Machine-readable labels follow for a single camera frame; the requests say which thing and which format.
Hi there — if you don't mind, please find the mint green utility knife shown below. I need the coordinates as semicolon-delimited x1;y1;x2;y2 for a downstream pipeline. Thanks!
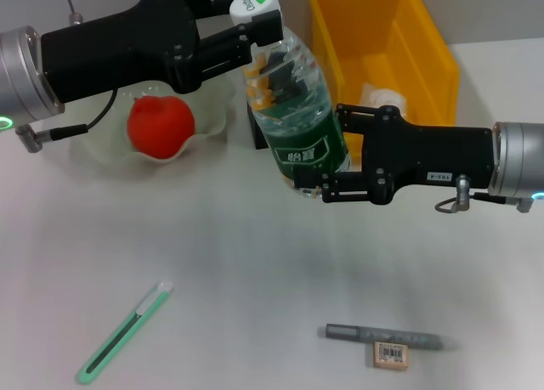
76;279;175;386

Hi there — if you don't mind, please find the white paper ball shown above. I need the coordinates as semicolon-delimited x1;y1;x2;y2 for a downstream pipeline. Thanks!
360;82;409;119

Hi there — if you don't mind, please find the yellow plastic bin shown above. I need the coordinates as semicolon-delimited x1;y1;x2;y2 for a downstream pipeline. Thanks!
308;0;461;126

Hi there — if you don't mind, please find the beige barcode eraser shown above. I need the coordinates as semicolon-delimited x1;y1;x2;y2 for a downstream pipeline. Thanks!
372;341;410;370

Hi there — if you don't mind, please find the red tomato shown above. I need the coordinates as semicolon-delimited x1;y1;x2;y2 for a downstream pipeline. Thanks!
127;94;197;160

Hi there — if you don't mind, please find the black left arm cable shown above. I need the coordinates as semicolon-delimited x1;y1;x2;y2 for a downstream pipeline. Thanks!
15;88;119;153

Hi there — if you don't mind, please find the grey right arm cable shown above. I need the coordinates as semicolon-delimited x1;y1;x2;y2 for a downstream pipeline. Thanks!
435;173;532;215

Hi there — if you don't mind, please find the pale green wavy fruit plate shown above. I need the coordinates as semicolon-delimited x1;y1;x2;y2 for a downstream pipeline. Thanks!
70;73;237;166

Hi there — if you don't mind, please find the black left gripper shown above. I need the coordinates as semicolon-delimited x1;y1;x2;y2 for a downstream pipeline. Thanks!
40;0;248;105

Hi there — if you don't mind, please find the black mesh pen holder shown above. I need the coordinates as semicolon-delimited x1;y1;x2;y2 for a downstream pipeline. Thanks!
245;96;269;151

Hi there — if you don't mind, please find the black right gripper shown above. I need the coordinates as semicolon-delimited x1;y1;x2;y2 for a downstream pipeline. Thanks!
292;103;497;205

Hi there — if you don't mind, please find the clear green-label water bottle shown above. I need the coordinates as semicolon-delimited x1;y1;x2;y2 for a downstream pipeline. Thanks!
229;0;354;201

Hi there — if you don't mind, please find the grey marker pen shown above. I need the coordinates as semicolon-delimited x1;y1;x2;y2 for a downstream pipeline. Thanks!
318;323;458;352

